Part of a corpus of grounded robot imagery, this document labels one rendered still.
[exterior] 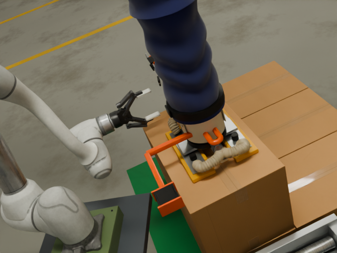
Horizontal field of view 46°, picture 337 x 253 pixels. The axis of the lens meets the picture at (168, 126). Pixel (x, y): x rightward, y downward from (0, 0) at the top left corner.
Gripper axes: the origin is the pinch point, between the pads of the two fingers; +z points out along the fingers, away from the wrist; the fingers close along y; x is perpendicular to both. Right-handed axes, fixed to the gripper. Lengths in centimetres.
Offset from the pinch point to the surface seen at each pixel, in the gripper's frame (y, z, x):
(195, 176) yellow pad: 10.9, 1.3, 42.6
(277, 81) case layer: 53, 82, -41
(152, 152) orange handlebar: -0.6, -9.9, 31.9
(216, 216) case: 21, 2, 56
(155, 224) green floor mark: 107, -26, -25
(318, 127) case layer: 53, 77, 9
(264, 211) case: 32, 21, 56
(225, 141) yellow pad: 10.9, 19.5, 32.0
